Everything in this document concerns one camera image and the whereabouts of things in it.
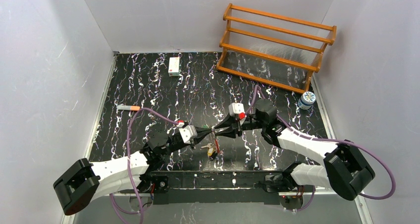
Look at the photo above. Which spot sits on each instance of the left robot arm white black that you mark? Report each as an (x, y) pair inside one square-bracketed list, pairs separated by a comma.
[(84, 181)]

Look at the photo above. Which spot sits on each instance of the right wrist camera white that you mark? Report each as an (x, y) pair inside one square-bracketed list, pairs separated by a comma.
[(236, 110)]

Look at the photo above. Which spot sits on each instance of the orange wooden shelf rack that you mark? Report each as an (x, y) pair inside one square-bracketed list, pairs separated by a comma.
[(273, 49)]

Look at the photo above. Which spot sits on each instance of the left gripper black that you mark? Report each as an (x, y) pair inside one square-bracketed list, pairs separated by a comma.
[(181, 145)]

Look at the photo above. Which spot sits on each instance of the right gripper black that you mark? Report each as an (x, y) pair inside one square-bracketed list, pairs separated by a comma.
[(235, 126)]

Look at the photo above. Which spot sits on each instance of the aluminium frame rail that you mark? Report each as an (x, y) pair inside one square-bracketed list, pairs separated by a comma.
[(246, 197)]

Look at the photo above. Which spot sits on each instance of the orange grey marker pen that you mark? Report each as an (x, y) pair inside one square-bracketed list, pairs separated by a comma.
[(128, 108)]

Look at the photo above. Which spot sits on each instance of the steel key organizer red handle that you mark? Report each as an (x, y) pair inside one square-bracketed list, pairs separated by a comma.
[(212, 147)]

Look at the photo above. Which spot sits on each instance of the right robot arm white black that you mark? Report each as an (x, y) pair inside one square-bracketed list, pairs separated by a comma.
[(338, 165)]

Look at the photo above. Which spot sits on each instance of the white blue round jar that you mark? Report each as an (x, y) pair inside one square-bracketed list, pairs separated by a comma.
[(306, 100)]

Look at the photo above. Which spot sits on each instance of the white red small box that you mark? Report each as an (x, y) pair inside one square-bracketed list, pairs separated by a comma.
[(174, 66)]

